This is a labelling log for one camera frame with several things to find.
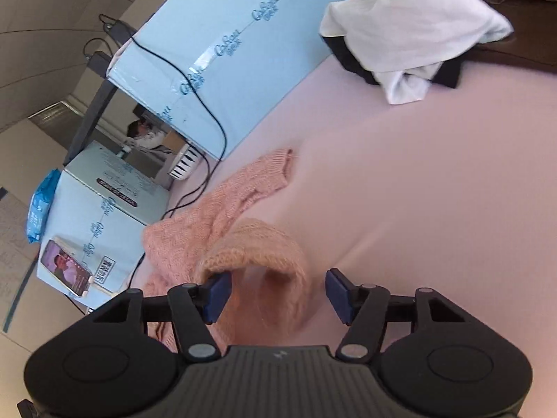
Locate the ceiling air vent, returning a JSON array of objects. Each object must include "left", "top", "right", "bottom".
[{"left": 28, "top": 99, "right": 83, "bottom": 127}]

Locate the black garment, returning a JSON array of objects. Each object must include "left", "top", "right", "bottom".
[{"left": 324, "top": 35, "right": 462, "bottom": 89}]

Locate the pink knitted sweater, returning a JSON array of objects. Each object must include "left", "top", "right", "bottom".
[{"left": 141, "top": 148, "right": 314, "bottom": 353}]

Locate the white bowl with dark stripes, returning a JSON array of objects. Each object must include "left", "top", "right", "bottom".
[{"left": 167, "top": 141, "right": 205, "bottom": 181}]

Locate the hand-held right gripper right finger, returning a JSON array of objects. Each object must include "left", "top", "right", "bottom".
[{"left": 325, "top": 269, "right": 471, "bottom": 362}]

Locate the black charging cable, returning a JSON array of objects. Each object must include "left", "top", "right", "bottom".
[
  {"left": 126, "top": 250, "right": 146, "bottom": 292},
  {"left": 99, "top": 14, "right": 228, "bottom": 220}
]

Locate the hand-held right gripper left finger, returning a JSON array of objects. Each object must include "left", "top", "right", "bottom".
[{"left": 89, "top": 271, "right": 233, "bottom": 363}]

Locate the white garment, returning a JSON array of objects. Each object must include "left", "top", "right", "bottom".
[{"left": 319, "top": 0, "right": 515, "bottom": 105}]

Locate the blue wet wipes packet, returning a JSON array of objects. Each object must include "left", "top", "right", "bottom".
[{"left": 27, "top": 169, "right": 62, "bottom": 245}]

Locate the dark grey shelf frame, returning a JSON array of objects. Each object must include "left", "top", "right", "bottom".
[{"left": 63, "top": 50, "right": 120, "bottom": 167}]

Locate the light blue carton box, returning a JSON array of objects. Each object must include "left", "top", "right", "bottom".
[
  {"left": 107, "top": 0, "right": 366, "bottom": 162},
  {"left": 36, "top": 141, "right": 172, "bottom": 297}
]

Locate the smartphone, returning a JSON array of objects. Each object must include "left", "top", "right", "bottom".
[{"left": 40, "top": 239, "right": 94, "bottom": 297}]

